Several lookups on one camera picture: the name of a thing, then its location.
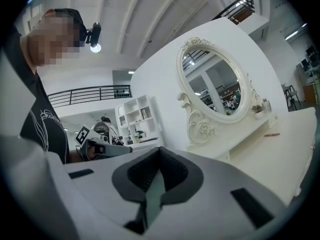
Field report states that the small potted plant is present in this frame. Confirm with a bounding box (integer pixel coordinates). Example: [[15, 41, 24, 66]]
[[251, 103, 264, 121]]

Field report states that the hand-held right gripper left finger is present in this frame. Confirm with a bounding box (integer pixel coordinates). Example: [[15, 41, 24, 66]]
[[46, 146, 162, 240]]

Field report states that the person's black printed t-shirt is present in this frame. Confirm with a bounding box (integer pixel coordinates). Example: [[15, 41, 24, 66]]
[[0, 26, 71, 165]]

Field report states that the row of desks with monitors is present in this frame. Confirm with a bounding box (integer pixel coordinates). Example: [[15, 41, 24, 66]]
[[297, 45, 320, 85]]

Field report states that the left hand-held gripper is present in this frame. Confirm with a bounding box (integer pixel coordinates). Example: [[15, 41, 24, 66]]
[[74, 125, 134, 161]]

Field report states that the oval white-framed mirror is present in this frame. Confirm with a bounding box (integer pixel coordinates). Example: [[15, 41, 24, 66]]
[[176, 36, 251, 125]]

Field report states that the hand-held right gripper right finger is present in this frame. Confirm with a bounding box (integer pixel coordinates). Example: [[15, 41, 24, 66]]
[[146, 146, 295, 240]]

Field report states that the white jar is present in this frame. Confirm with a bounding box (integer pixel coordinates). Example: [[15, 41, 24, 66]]
[[261, 98, 272, 113]]

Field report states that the white shelf unit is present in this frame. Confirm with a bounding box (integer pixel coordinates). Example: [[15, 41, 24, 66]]
[[115, 95, 161, 148]]

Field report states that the person's head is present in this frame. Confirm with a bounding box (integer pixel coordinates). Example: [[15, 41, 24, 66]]
[[21, 8, 87, 69]]

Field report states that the black head-mounted camera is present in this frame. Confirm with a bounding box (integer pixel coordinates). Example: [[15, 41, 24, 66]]
[[84, 21, 102, 54]]

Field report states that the black metal railing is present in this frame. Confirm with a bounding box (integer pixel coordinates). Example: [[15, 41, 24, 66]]
[[47, 84, 132, 109], [211, 0, 256, 23]]

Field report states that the white ornate dressing table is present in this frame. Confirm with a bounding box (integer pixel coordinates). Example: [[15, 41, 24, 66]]
[[176, 36, 318, 207]]

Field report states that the grey chair with black legs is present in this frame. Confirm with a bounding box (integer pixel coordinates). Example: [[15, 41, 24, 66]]
[[283, 83, 300, 111]]

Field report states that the person's left forearm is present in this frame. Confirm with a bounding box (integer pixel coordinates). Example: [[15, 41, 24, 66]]
[[67, 147, 88, 165]]

